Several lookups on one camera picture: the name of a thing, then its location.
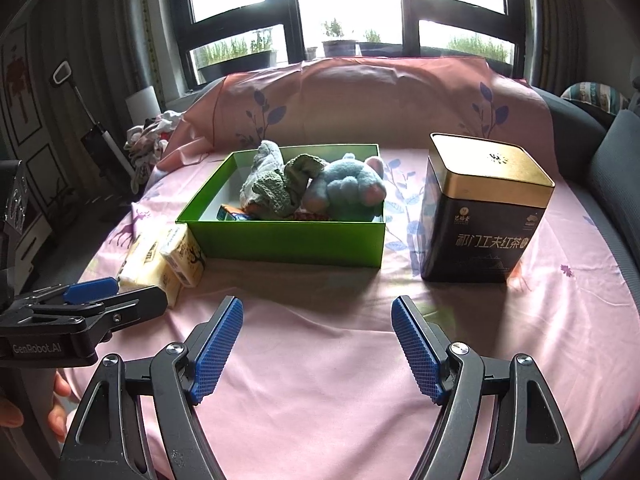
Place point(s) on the blue tissue pack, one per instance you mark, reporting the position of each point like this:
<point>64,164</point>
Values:
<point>230,212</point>

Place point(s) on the striped pillow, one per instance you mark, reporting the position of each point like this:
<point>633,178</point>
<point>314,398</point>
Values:
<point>595,95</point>

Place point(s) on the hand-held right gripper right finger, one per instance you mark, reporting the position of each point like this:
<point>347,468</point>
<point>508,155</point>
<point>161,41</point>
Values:
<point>417,350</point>

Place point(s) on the pink printed bed sheet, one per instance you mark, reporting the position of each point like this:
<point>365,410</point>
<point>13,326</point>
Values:
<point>325,410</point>

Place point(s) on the grey curtain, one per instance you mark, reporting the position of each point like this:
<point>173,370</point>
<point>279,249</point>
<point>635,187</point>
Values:
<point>560,20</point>
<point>135,35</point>

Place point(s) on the purple knitted cloth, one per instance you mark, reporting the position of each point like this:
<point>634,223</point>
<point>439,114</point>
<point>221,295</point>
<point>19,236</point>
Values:
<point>265,160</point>

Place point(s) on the black gold tea tin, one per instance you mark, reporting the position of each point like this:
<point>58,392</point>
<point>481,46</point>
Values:
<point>475,240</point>

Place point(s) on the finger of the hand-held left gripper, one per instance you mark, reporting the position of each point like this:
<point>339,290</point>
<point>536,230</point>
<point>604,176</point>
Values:
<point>130,305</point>
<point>92,289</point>

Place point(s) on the green cardboard box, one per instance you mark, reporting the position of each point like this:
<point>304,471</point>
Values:
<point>290,245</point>

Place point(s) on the white cylinder lamp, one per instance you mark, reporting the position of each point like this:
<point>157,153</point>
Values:
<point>142,105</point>

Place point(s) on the person's left hand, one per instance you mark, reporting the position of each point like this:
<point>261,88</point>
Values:
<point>59,410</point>

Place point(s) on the blue plush toy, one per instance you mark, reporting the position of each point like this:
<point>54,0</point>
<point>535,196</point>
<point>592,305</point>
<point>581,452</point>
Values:
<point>345,180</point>

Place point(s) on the green knitted cloth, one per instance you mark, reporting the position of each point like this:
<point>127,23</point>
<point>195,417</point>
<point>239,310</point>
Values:
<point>280,190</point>

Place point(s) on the red white patterned cloth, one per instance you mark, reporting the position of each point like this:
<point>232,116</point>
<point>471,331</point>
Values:
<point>310,216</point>

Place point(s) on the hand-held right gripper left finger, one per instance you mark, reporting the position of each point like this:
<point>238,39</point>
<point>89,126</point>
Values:
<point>220,350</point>

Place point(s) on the red figure wall sticker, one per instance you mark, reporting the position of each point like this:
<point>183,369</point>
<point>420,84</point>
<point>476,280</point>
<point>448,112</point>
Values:
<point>17,80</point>

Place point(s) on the long black planter with plants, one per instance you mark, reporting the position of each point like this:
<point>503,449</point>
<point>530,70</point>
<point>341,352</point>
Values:
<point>235,62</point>
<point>480,52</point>

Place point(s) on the round black plant pot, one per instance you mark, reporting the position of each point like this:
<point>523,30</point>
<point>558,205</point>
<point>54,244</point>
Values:
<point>339,49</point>
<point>377,49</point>

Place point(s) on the grey sofa cushion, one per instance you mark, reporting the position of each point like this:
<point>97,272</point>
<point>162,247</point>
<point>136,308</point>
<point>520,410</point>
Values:
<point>620,160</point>

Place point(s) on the stick vacuum cleaner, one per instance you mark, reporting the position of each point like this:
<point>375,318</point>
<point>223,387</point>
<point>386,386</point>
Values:
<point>95,140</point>

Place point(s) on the plain yellow tissue pack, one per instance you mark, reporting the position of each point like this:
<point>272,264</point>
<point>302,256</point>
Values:
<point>145,270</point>

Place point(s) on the yellow tissue pack tree print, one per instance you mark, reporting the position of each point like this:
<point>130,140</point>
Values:
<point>182,255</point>

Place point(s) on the pile of clothes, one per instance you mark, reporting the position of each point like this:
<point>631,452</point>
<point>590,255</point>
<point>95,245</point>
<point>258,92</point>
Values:
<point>150,145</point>

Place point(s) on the black framed window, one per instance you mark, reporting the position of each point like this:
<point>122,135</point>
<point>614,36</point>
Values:
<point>295,20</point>

